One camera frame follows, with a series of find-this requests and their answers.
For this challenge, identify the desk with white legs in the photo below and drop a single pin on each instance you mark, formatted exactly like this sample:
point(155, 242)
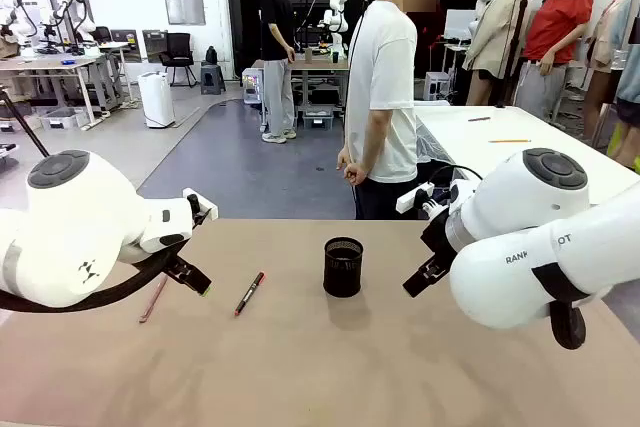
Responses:
point(45, 64)

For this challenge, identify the white board on stand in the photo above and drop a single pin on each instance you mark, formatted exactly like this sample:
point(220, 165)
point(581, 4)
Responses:
point(460, 24)

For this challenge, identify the person in white t-shirt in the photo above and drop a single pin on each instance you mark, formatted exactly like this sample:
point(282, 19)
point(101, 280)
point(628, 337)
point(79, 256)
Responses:
point(385, 72)

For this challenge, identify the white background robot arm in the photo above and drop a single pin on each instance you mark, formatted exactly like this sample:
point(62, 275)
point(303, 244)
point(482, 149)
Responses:
point(337, 12)

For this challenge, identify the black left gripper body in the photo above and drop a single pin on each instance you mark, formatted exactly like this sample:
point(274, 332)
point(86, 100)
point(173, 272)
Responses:
point(176, 267)

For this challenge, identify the grey step stool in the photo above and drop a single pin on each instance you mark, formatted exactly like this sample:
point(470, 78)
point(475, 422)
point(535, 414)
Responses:
point(212, 78)

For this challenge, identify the black mesh pen holder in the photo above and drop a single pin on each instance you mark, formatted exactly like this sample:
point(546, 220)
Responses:
point(342, 277)

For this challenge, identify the person's right hand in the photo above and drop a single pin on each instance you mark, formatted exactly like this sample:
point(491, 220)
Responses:
point(357, 174)

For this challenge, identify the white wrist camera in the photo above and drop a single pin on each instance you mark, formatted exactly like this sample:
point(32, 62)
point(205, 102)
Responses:
point(412, 197)
point(200, 199)

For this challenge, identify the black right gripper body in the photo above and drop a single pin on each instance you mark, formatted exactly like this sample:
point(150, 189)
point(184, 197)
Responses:
point(437, 237)

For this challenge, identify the person's left hand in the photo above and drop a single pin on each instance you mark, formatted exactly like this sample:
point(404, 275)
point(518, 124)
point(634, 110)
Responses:
point(343, 161)

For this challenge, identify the clear plastic bins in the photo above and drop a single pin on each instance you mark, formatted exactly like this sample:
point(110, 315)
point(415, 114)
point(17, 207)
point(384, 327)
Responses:
point(62, 118)

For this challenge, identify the mannequin in beige coat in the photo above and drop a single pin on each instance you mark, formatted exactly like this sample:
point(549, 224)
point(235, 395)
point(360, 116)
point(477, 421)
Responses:
point(495, 32)

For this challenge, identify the black office chair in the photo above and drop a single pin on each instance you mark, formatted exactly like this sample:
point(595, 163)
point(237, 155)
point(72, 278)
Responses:
point(177, 54)

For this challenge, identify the clear plastic sheet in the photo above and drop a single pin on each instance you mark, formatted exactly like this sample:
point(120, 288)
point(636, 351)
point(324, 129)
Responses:
point(432, 144)

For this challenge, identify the person black shirt grey trousers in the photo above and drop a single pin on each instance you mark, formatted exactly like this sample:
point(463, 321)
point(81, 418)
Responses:
point(275, 22)

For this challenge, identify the grey storage bin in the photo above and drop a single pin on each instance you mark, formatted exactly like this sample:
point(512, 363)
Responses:
point(318, 119)

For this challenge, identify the grey background desk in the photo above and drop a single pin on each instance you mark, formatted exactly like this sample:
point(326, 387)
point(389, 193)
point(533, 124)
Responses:
point(117, 47)

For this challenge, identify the small black bag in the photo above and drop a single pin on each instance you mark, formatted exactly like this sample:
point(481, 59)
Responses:
point(211, 55)

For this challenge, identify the black camera tripod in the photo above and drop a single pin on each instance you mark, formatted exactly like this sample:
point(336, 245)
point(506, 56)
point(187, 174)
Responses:
point(27, 132)

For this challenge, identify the computer case with coloured lights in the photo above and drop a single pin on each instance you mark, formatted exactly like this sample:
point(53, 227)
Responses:
point(251, 87)

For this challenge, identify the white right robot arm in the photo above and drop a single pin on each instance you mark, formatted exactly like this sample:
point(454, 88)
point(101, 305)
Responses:
point(525, 197)

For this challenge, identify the grey cabinet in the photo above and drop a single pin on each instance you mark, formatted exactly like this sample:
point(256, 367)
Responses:
point(122, 44)
point(154, 47)

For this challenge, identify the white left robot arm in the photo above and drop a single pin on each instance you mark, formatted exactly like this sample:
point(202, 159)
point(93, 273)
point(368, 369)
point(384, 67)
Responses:
point(75, 227)

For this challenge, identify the mannequin with bucket hat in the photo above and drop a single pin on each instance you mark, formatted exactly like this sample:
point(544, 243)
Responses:
point(612, 32)

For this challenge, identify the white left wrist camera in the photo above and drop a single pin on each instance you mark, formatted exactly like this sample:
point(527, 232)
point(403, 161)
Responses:
point(200, 199)

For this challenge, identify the white crate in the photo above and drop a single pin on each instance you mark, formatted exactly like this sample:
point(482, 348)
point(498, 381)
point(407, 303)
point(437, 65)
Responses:
point(437, 86)

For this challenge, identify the black tripod pole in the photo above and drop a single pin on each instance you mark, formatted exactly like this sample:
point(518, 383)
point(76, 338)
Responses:
point(515, 47)

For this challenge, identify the wooden background desk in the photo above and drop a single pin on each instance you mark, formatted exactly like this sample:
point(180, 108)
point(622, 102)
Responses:
point(320, 64)

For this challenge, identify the red and black marker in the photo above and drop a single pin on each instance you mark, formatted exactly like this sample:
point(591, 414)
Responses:
point(248, 294)

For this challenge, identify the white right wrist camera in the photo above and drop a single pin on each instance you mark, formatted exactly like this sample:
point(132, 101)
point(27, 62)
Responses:
point(412, 197)

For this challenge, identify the person's right forearm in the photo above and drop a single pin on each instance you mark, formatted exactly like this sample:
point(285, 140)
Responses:
point(375, 142)

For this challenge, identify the white air purifier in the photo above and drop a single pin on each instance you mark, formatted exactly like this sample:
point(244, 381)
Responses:
point(156, 99)

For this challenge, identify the mauve pencil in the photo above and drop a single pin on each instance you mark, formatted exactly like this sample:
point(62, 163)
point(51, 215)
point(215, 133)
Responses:
point(152, 303)

